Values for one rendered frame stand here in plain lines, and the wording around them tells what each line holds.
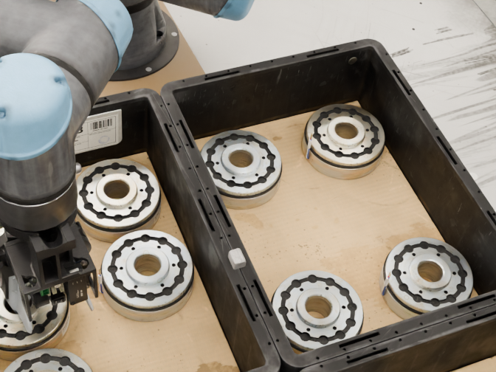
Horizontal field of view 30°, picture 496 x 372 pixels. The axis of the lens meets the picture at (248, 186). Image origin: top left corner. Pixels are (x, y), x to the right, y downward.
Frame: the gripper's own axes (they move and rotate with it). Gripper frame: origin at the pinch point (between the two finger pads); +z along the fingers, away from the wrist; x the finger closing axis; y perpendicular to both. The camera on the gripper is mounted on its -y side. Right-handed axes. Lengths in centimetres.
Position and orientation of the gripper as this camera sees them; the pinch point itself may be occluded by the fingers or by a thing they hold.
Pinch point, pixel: (47, 297)
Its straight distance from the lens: 103.7
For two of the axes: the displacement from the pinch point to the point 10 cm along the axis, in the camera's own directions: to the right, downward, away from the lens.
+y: 4.4, 7.3, -5.2
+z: -0.9, 6.1, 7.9
